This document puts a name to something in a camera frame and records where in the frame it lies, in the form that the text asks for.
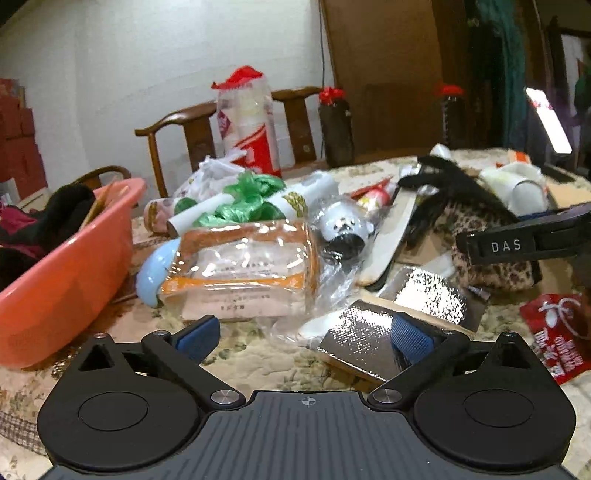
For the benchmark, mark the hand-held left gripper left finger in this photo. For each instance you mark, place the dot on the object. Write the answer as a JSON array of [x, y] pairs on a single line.
[[199, 339]]

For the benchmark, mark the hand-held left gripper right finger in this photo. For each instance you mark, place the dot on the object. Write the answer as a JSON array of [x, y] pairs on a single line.
[[412, 344]]

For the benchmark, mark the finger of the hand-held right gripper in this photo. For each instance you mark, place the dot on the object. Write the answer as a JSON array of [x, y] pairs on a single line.
[[503, 245]]

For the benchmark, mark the floral cloth-covered desktop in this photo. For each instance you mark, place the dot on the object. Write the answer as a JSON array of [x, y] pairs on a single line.
[[263, 364]]

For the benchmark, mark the leopard print pouch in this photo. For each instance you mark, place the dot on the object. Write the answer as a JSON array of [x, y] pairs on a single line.
[[498, 277]]

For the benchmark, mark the flat cardboard piece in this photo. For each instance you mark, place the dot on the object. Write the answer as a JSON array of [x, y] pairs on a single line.
[[570, 194]]

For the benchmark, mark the silver foil packet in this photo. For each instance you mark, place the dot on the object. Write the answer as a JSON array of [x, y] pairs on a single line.
[[358, 341], [427, 293]]

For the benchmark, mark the white paper cups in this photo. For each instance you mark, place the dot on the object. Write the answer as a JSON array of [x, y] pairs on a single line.
[[517, 187]]

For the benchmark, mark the black glove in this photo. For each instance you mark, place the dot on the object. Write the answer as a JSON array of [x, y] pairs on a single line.
[[455, 184]]

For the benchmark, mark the light blue plastic scoop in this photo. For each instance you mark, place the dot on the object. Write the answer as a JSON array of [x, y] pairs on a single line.
[[154, 272]]

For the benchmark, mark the clear bagged bread package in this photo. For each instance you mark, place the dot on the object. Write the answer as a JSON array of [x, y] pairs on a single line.
[[240, 267]]

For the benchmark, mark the orange and white packet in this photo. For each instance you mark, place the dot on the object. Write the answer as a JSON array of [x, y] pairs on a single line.
[[518, 157]]

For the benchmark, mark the clear plastic wrapper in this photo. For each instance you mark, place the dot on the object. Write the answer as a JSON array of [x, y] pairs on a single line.
[[332, 290]]

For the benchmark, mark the red printed packet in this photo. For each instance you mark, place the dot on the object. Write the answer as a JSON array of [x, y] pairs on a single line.
[[561, 332]]

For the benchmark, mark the beige shoe insole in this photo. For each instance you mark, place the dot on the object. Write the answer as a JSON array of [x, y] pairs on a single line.
[[392, 240]]

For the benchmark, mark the dark bottle with red cap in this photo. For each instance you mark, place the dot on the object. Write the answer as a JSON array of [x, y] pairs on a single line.
[[336, 129], [451, 120]]

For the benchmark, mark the panda-shaped bottle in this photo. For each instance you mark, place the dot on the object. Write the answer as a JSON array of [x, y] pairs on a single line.
[[344, 226]]

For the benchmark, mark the red squeeze tube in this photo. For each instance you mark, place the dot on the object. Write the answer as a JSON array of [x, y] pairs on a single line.
[[376, 194]]

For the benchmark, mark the green plastic bags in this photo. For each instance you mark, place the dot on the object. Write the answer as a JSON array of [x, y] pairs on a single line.
[[247, 198]]

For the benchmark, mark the pink plastic basin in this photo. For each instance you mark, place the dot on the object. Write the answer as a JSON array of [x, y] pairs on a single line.
[[55, 295]]

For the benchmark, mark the white plastic bag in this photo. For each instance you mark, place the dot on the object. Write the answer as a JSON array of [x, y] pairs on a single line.
[[210, 177]]

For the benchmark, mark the green hanging cloth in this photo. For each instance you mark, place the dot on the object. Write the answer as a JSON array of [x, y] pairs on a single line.
[[508, 69]]

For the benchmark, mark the tan flat card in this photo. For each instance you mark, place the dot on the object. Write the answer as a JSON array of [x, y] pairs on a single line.
[[99, 201]]

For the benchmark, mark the white tube with gold print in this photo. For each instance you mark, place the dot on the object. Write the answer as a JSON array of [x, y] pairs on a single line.
[[304, 194]]

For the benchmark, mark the black cloth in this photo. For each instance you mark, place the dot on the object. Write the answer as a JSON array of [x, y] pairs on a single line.
[[69, 207]]

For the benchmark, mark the wooden armchair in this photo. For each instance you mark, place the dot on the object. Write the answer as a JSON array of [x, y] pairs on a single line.
[[295, 120], [111, 170]]

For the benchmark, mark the bagged stack of paper cups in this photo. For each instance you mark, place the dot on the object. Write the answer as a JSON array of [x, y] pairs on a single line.
[[249, 134]]

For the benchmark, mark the maroon cloth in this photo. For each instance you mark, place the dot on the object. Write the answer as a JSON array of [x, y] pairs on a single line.
[[16, 226]]

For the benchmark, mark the stack of red boxes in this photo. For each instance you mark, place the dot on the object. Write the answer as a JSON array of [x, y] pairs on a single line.
[[18, 143]]

